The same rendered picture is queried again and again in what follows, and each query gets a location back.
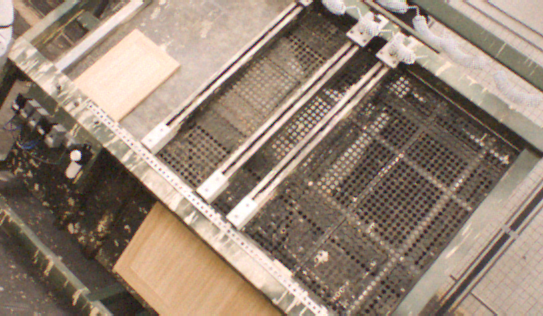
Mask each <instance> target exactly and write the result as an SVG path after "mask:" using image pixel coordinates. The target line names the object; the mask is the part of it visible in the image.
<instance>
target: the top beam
mask: <svg viewBox="0 0 543 316"><path fill-rule="evenodd" d="M339 1H343V2H344V5H345V8H347V7H351V6H356V8H350V9H346V10H345V12H344V13H343V14H340V15H338V14H335V13H332V12H331V11H329V10H327V8H325V6H324V5H323V3H322V2H321V0H313V3H314V4H315V5H317V6H318V7H320V8H321V9H322V10H324V11H327V12H328V13H330V14H331V15H332V16H333V17H334V18H336V19H337V20H338V21H340V22H341V23H343V24H344V25H346V26H347V27H348V28H350V29H352V28H353V27H354V26H355V25H356V24H357V23H358V22H359V19H360V18H361V17H360V15H359V13H358V10H357V8H359V10H360V13H361V15H362V17H365V15H366V14H367V13H369V12H370V11H369V9H370V7H368V6H367V5H365V4H364V3H363V2H362V1H360V0H339ZM387 20H388V19H387ZM381 30H391V32H379V33H378V35H376V36H375V35H374V36H373V37H372V38H371V39H370V40H369V43H370V44H372V45H373V46H375V47H376V48H379V49H380V50H381V49H383V48H384V47H385V45H386V44H387V43H388V42H389V41H390V40H391V39H392V38H393V35H392V32H394V35H397V34H398V32H399V31H400V30H401V29H400V28H398V27H397V26H396V25H395V24H393V23H392V22H390V21H389V20H388V22H387V23H386V24H385V25H384V26H383V28H382V29H381ZM417 41H418V40H417ZM411 51H414V53H415V54H416V56H422V55H428V57H422V58H416V59H415V61H414V63H411V64H407V63H406V64H405V63H404V62H402V60H401V61H400V62H399V64H401V65H402V66H403V67H404V68H406V69H408V70H409V71H411V72H412V73H414V74H415V75H417V76H418V78H420V79H421V80H423V81H424V82H425V83H427V84H428V85H430V86H431V87H433V89H436V90H437V91H439V92H440V93H441V94H443V95H444V96H446V97H447V98H448V99H449V100H450V101H452V102H453V103H455V104H456V105H457V106H459V107H460V108H462V109H464V110H465V111H466V112H468V113H469V114H471V115H472V116H473V117H474V118H475V119H477V120H478V121H480V122H481V123H482V124H484V125H485V126H487V127H488V128H490V129H491V130H493V131H494V132H496V134H497V135H499V136H500V137H502V138H503V139H504V140H506V141H507V142H508V143H510V144H512V145H513V146H515V147H516V148H518V150H519V151H522V149H523V148H526V149H527V148H528V149H529V150H530V151H531V152H533V153H534V154H536V155H537V156H539V158H540V160H541V159H542V158H543V128H541V127H539V125H537V124H536V123H534V122H533V121H531V120H530V119H528V117H526V116H525V115H524V114H522V113H521V112H518V111H517V110H516V109H514V108H513V107H511V106H510V105H508V104H507V103H506V102H505V101H504V100H502V99H501V98H499V97H498V96H496V95H494V94H493V93H492V92H490V91H489V90H487V89H486V88H484V87H483V86H482V85H481V84H479V83H478V82H476V81H475V80H474V79H472V78H471V77H469V76H467V75H466V74H464V73H463V72H461V71H460V70H458V69H457V67H455V66H454V65H452V64H451V63H449V62H448V61H446V60H445V59H443V57H440V56H439V55H437V54H436V53H434V52H433V51H431V50H430V49H429V48H428V47H426V46H425V45H424V44H422V43H421V42H419V41H418V43H417V44H416V45H415V47H414V48H413V49H412V50H411ZM540 160H539V161H540Z"/></svg>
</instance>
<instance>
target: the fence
mask: <svg viewBox="0 0 543 316"><path fill-rule="evenodd" d="M153 1H154V0H146V1H144V2H142V1H141V0H133V1H132V2H130V3H129V4H128V5H127V6H124V7H123V9H122V10H120V11H119V12H118V13H117V14H115V15H114V16H113V17H112V18H111V19H109V20H108V21H107V23H105V24H103V25H102V26H101V27H99V28H98V29H97V30H96V31H94V32H93V33H92V34H91V36H89V37H88V38H87V39H86V40H84V41H83V42H81V43H80V44H78V45H77V47H76V48H74V49H73V50H72V51H71V52H70V53H68V54H67V55H66V56H65V57H63V59H62V60H61V61H58V62H57V63H56V64H55V65H54V66H56V67H57V68H58V69H59V70H60V71H61V72H62V74H64V75H65V74H66V73H67V72H68V71H70V70H71V69H72V68H73V67H75V65H76V64H77V63H78V62H80V61H81V60H82V59H83V58H84V57H87V56H88V55H89V53H91V52H92V51H93V50H94V49H95V48H97V47H98V46H99V45H100V44H101V43H103V42H104V40H105V39H106V38H109V37H110V36H111V35H112V34H114V33H115V32H116V31H117V30H119V29H120V27H121V26H122V25H124V24H125V23H126V22H127V21H128V20H130V19H132V18H133V17H134V16H136V14H137V13H138V12H139V11H141V10H142V9H143V8H144V7H145V6H147V5H148V4H149V3H150V2H153Z"/></svg>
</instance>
